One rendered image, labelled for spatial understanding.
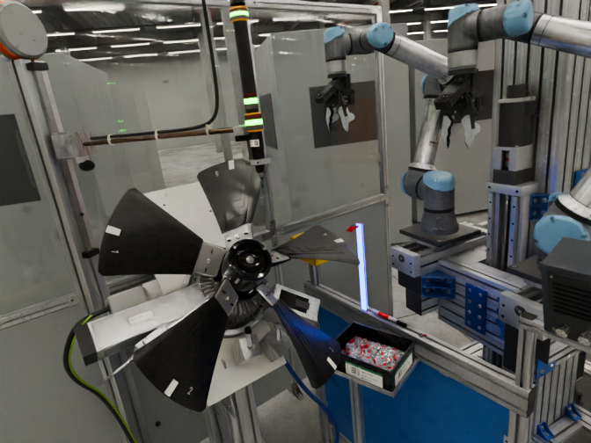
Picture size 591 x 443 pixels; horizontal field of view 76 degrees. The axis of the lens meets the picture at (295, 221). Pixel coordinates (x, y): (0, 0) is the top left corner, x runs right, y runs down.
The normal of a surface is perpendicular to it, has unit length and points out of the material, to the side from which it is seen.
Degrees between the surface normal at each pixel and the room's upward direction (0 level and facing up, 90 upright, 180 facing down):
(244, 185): 45
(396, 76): 90
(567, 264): 15
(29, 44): 90
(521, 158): 90
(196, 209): 50
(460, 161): 90
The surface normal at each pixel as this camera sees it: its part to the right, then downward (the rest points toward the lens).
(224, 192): -0.29, -0.34
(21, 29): 0.94, 0.00
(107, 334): 0.38, -0.48
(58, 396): 0.59, 0.18
